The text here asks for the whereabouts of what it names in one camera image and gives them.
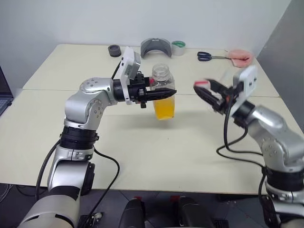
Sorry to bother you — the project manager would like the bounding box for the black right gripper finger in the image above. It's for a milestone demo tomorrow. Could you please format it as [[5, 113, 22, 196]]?
[[205, 79, 230, 95], [193, 85, 223, 111]]

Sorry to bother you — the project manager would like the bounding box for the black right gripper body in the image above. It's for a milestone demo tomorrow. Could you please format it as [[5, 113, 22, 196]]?
[[212, 85, 240, 115]]

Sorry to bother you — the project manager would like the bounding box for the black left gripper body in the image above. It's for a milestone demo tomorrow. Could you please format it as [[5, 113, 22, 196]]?
[[128, 71, 152, 109]]

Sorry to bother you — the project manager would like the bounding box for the bottle of orange juice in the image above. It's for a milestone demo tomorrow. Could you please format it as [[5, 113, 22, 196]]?
[[151, 63, 177, 121]]

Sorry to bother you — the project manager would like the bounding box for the grey curved headband piece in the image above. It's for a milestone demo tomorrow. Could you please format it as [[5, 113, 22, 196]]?
[[140, 38, 172, 58]]

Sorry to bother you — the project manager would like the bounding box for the pink fluffy cloth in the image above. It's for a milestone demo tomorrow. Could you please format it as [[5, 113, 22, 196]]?
[[228, 48, 254, 69]]

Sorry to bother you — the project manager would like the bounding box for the black round container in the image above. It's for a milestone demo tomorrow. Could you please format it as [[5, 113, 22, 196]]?
[[108, 45, 123, 57]]

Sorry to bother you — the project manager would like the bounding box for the grey partition panel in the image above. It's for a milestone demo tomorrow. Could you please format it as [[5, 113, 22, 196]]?
[[256, 0, 304, 133]]

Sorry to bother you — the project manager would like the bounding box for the dark rounded shape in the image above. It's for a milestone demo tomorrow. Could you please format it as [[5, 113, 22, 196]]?
[[118, 196, 146, 228], [177, 196, 214, 228]]

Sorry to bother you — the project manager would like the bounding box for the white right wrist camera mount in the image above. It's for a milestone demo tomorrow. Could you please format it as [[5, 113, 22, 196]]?
[[231, 64, 259, 112]]

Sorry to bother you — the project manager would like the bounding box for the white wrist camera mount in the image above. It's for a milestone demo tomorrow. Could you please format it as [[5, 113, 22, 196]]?
[[231, 64, 259, 112], [118, 46, 141, 105]]

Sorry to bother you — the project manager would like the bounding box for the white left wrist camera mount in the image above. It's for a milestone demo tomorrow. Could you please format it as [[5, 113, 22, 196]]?
[[118, 46, 141, 105]]

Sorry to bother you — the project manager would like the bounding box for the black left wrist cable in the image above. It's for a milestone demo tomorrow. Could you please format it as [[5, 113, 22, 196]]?
[[111, 62, 123, 80]]

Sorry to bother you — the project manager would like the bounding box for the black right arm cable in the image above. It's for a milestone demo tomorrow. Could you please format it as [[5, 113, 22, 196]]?
[[216, 95, 270, 198]]

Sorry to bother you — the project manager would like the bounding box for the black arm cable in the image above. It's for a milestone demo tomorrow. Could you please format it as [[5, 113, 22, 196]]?
[[79, 147, 120, 224], [35, 140, 61, 201], [216, 95, 270, 198]]

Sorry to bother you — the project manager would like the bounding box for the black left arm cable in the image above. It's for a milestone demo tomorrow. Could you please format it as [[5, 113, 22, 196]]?
[[79, 147, 120, 224], [35, 140, 61, 201]]

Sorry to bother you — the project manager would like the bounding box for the black floor cable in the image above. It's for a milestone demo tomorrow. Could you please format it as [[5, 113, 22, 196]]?
[[15, 184, 36, 197]]

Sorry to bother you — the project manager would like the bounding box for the white floor cable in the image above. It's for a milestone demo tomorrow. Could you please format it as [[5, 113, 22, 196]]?
[[0, 184, 12, 202]]

